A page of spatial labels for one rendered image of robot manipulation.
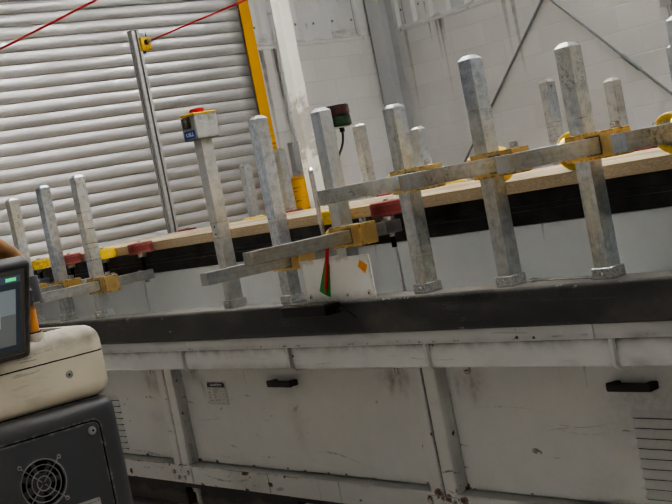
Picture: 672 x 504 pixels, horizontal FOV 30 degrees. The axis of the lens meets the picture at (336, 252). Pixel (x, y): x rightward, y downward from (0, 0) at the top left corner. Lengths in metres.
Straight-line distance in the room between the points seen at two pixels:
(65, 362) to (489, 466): 1.26
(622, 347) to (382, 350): 0.70
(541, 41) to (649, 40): 1.21
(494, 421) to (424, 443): 0.24
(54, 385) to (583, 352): 1.00
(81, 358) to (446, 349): 0.89
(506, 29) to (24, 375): 10.33
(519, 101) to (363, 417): 8.95
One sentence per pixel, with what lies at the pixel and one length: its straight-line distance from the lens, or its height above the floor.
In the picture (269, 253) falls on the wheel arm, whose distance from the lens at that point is 2.71.
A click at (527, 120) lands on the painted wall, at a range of 12.12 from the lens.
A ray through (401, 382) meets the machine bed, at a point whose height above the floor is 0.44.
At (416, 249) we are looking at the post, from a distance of 2.70.
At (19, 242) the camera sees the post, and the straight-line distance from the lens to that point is 4.39.
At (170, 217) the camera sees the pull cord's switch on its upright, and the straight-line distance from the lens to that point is 5.62.
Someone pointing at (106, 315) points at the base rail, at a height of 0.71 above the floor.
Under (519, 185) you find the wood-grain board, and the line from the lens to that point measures 2.74.
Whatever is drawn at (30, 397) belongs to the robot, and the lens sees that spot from 2.15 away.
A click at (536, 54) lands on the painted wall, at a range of 11.97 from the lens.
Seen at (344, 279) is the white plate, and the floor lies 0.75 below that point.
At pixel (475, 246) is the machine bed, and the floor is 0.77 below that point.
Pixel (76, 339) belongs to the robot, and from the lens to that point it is 2.19.
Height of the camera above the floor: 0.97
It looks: 3 degrees down
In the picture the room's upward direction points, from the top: 11 degrees counter-clockwise
